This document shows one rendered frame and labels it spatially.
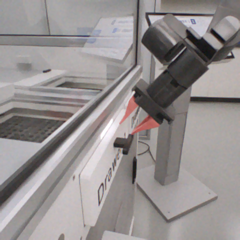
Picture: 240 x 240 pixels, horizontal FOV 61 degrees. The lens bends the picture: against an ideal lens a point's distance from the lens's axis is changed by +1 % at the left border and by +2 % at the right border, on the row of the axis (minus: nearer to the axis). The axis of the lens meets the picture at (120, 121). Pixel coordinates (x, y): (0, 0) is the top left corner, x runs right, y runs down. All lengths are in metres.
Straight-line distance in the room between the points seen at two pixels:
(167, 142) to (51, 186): 1.23
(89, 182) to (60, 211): 0.06
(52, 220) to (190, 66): 0.31
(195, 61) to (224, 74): 3.21
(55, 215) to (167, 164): 1.31
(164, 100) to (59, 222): 0.26
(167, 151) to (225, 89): 2.35
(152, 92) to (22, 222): 0.29
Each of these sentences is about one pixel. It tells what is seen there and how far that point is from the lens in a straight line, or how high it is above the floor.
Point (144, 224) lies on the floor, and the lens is 1.45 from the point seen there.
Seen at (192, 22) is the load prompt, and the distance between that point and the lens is 1.35.
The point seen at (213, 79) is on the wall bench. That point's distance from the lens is 3.55.
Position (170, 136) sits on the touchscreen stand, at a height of 0.46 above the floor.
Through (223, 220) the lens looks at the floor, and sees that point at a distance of 1.61.
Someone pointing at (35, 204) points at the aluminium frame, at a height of 0.97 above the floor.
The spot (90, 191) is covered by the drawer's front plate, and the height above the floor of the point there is 0.90.
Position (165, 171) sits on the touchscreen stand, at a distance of 1.57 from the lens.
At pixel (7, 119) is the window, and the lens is 0.21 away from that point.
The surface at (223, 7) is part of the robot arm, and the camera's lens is 0.43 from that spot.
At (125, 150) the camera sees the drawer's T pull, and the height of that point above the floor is 0.91.
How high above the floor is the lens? 1.13
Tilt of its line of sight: 25 degrees down
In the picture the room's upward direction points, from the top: straight up
